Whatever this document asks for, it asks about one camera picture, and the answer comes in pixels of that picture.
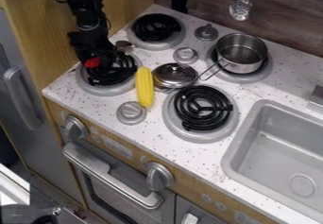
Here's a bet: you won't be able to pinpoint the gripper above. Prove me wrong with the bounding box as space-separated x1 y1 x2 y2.
66 29 128 84

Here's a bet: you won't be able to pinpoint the yellow toy corn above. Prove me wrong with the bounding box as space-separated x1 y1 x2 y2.
133 65 157 109

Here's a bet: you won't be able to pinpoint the silver lid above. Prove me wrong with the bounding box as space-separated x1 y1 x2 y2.
151 62 200 90

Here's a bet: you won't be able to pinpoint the grey toy fridge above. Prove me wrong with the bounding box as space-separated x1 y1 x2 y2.
0 7 88 207

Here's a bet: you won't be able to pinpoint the toy stove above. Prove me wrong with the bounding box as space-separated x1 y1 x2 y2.
74 12 274 145

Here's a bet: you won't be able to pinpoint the silver pot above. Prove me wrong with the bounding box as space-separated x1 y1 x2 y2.
197 32 270 81

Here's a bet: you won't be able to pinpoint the silver slotted ladle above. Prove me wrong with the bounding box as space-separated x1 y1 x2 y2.
228 0 254 23

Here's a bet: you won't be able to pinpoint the toy sink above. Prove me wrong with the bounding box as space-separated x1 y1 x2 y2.
220 99 323 224

